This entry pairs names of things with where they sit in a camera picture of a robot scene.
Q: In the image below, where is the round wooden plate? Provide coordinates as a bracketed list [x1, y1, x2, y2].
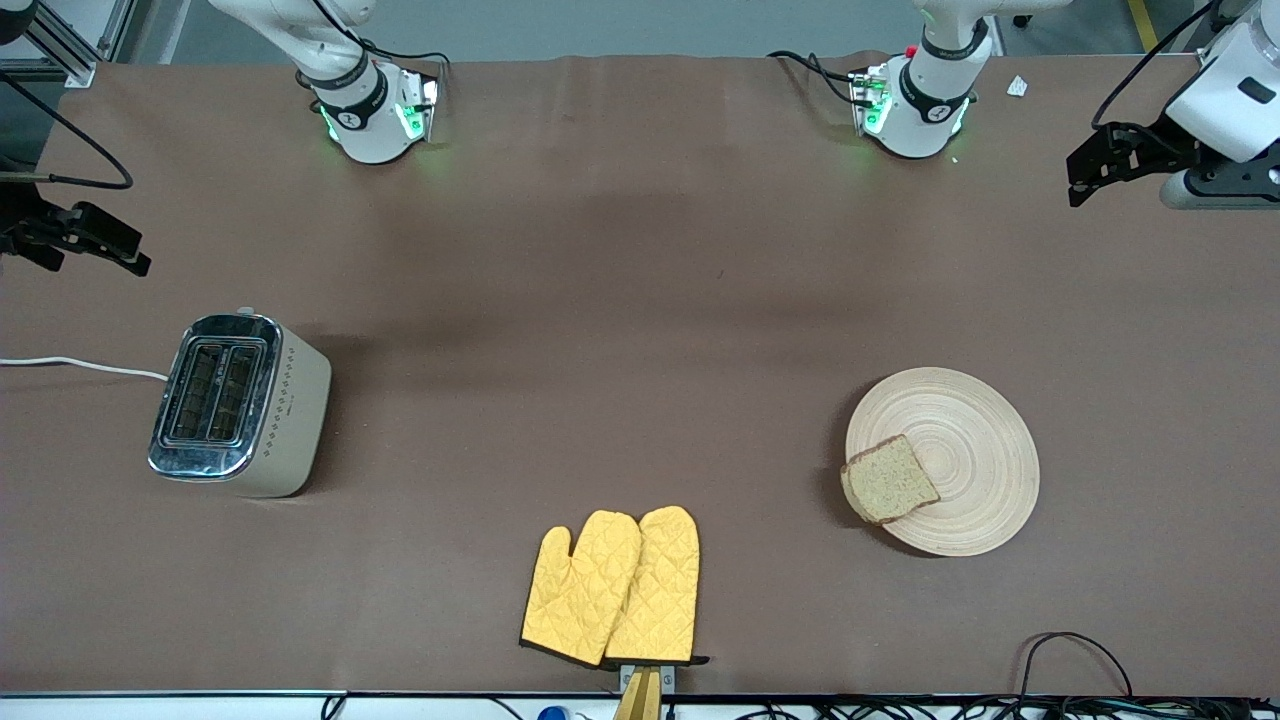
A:
[845, 367, 1041, 558]

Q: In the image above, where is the brown toast slice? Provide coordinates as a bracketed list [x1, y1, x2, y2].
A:
[840, 434, 941, 526]

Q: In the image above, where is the cream and chrome toaster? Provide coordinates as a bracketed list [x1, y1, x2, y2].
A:
[148, 308, 333, 499]

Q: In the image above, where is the brown table cover sheet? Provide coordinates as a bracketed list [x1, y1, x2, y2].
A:
[0, 50, 1280, 698]

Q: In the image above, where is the yellow quilted oven mitt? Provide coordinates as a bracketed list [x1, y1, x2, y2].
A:
[605, 506, 711, 667]
[520, 511, 643, 669]

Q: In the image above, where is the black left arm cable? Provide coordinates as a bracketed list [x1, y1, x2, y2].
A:
[1092, 0, 1223, 131]

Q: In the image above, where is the white toaster power cord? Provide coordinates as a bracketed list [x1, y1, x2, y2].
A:
[0, 357, 169, 382]

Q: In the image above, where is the black left base cable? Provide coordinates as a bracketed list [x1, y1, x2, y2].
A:
[768, 50, 866, 106]

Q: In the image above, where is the black base cable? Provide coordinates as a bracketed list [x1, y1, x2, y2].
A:
[370, 40, 448, 71]
[768, 50, 866, 106]

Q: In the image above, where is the black right base cable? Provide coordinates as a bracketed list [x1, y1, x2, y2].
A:
[370, 40, 448, 71]

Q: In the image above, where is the white table edge rail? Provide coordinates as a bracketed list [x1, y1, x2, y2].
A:
[0, 688, 1280, 720]

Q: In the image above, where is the looped black cable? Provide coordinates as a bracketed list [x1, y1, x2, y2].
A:
[1018, 632, 1136, 701]

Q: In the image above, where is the yellow wedge with metal bracket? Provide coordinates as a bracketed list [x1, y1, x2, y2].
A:
[612, 663, 676, 720]

